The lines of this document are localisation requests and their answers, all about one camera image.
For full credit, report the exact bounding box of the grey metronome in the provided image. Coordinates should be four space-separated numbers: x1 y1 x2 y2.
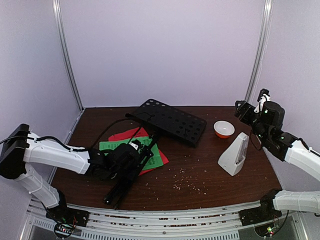
217 132 249 176

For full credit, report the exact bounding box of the black perforated music stand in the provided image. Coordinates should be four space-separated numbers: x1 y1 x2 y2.
102 99 207 209

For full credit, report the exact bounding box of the red paper sheet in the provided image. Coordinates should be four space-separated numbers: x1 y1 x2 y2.
108 127 169 176

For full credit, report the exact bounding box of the green paper sheet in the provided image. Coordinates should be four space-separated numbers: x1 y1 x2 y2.
99 136 164 171

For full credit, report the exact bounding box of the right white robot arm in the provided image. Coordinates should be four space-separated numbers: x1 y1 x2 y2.
234 100 320 221

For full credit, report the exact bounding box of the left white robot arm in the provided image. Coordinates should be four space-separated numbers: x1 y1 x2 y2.
0 123 143 222

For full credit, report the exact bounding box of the orange and white bowl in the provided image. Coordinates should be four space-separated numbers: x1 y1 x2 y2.
213 120 235 139

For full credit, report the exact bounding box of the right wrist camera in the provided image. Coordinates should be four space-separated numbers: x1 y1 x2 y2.
254 88 271 114

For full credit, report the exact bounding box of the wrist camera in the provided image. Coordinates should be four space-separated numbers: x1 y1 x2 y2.
254 88 271 114
128 139 143 151

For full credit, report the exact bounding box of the right aluminium frame post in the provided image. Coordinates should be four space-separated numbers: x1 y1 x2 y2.
244 0 274 103

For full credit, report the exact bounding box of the aluminium frame post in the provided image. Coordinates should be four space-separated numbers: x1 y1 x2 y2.
244 0 274 103
52 0 85 112

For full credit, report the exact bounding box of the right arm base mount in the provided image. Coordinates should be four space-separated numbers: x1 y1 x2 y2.
239 206 282 226

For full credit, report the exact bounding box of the aluminium front rail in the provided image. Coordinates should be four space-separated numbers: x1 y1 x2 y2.
24 197 308 240

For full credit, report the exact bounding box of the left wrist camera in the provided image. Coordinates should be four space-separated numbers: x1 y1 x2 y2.
128 139 143 151

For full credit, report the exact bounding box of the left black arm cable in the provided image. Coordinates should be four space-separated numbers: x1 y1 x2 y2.
88 118 140 151

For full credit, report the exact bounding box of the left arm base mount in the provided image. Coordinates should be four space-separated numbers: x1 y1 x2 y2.
45 207 90 227

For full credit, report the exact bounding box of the left aluminium frame post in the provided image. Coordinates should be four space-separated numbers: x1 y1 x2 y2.
52 0 85 112

